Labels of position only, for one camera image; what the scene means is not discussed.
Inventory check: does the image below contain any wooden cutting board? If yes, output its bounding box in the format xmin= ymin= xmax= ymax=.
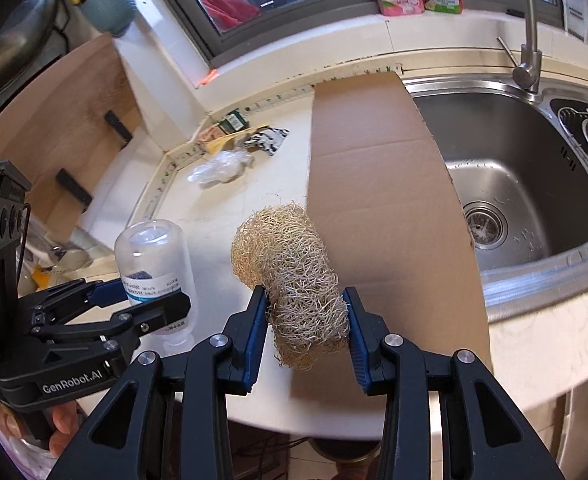
xmin=0 ymin=35 xmax=147 ymax=241

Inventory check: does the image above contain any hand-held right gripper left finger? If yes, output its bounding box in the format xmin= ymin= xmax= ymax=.
xmin=59 ymin=285 xmax=269 ymax=480

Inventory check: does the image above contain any tan loofah sponge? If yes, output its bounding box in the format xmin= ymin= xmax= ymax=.
xmin=230 ymin=200 xmax=351 ymax=371

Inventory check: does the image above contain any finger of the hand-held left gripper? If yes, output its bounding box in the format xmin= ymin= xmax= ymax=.
xmin=33 ymin=291 xmax=193 ymax=352
xmin=17 ymin=279 xmax=126 ymax=327

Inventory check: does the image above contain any black cutting board stand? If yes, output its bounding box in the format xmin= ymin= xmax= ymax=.
xmin=55 ymin=111 xmax=135 ymax=207

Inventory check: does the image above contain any person's left hand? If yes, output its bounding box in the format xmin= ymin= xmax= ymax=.
xmin=0 ymin=401 xmax=86 ymax=459

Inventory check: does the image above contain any steel pot lid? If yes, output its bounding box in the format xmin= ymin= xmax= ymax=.
xmin=0 ymin=0 xmax=58 ymax=107

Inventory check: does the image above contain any stainless steel sink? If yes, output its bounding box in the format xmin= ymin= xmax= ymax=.
xmin=404 ymin=75 xmax=588 ymax=322

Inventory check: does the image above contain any blue utensil cup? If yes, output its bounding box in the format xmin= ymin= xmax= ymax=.
xmin=76 ymin=0 xmax=140 ymax=38

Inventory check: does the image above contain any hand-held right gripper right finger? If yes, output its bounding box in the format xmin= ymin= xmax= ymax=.
xmin=343 ymin=286 xmax=567 ymax=480

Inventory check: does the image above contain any crumpled clear plastic wrap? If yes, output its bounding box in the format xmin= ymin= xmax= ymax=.
xmin=188 ymin=149 xmax=255 ymax=189

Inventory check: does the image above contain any large clear plastic bottle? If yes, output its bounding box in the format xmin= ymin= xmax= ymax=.
xmin=114 ymin=219 xmax=195 ymax=346

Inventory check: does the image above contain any brown cardboard sheet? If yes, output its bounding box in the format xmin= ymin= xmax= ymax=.
xmin=289 ymin=71 xmax=494 ymax=413

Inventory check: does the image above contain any black and white spotted packet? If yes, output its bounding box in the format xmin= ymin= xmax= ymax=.
xmin=244 ymin=127 xmax=291 ymax=157

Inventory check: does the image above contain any yellow label carton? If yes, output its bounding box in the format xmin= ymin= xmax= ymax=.
xmin=206 ymin=125 xmax=269 ymax=154

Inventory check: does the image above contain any round trash bin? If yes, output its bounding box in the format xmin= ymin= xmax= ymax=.
xmin=310 ymin=437 xmax=381 ymax=462

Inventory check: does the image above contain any red cloth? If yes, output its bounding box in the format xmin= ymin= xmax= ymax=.
xmin=199 ymin=0 xmax=263 ymax=37

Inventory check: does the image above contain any stainless steel faucet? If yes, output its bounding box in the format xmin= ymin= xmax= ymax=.
xmin=498 ymin=0 xmax=544 ymax=94

